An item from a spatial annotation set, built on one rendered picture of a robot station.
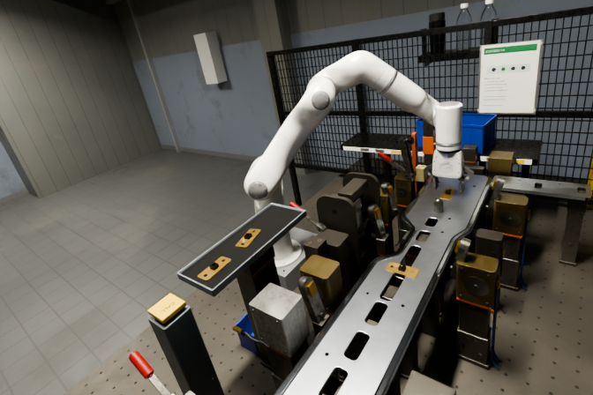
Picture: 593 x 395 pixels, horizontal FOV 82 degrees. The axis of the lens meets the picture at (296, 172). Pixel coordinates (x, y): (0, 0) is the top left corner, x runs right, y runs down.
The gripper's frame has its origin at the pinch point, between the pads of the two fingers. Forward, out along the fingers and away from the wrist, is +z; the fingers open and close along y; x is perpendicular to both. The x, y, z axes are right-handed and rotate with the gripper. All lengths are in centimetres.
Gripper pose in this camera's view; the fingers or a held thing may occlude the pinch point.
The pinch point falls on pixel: (447, 187)
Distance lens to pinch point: 138.0
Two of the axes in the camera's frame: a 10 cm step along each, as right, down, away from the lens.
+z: 1.7, 9.0, 3.9
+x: 5.9, -4.1, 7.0
